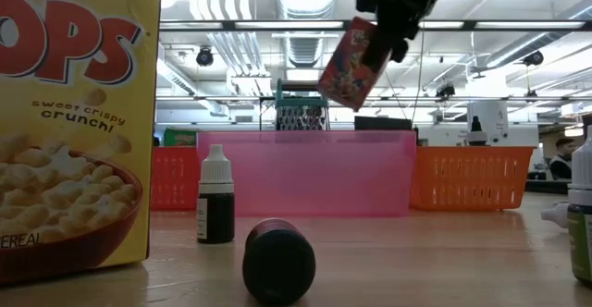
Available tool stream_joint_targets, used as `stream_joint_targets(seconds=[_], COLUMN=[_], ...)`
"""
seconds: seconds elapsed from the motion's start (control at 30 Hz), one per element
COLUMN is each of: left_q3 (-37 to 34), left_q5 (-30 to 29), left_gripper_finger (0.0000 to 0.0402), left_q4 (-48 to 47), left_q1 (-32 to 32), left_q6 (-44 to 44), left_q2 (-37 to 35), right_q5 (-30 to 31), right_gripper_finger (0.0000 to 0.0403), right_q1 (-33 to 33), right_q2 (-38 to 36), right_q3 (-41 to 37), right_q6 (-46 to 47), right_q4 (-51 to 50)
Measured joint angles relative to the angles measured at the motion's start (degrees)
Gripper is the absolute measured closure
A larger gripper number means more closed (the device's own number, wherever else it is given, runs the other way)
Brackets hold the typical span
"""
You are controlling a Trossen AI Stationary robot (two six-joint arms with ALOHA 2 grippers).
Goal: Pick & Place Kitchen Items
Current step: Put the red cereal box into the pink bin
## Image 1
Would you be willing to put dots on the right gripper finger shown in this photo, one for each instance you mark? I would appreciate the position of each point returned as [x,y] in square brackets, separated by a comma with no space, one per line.
[377,48]
[400,50]

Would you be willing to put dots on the red mini cereal box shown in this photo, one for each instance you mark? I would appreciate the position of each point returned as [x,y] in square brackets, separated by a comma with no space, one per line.
[344,78]

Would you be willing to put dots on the black icing bottle white collar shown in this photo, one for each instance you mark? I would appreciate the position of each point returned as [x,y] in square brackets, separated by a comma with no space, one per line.
[476,136]

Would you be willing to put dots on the green mini cereal box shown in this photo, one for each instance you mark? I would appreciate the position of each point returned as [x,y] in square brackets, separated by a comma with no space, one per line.
[180,138]

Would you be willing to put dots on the purple sprinkle jar black lid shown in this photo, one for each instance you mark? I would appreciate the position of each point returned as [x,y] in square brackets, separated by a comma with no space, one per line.
[279,263]

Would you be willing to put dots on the green dropper bottle white cap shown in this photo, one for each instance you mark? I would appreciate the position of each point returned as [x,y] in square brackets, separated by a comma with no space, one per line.
[582,233]

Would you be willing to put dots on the yellow corn pops cereal box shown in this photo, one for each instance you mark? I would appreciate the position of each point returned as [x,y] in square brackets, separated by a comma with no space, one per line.
[78,113]

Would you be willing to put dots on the black monitor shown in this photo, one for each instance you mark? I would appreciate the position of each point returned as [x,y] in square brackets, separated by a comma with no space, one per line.
[383,123]

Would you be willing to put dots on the teal box grater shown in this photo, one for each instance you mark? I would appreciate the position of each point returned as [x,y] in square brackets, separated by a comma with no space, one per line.
[301,113]

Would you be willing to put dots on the white cylindrical appliance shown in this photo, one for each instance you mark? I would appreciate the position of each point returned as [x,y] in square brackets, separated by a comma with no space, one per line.
[495,113]

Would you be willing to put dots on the black hanging spotlight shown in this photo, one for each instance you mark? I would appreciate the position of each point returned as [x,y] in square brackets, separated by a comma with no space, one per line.
[204,57]
[534,58]

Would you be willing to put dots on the pink translucent plastic bin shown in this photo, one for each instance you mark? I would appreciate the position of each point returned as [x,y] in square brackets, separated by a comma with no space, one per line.
[314,173]

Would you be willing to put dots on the orange plastic basket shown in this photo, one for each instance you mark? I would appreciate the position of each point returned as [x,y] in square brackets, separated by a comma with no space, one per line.
[472,177]

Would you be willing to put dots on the person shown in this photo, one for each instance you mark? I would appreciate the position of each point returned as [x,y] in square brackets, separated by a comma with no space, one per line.
[562,163]

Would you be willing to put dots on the red plastic basket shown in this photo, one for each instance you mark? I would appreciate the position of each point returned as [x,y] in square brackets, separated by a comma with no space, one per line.
[176,177]

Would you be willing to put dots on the silver ventilation duct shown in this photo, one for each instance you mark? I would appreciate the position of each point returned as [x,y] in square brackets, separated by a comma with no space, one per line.
[305,2]

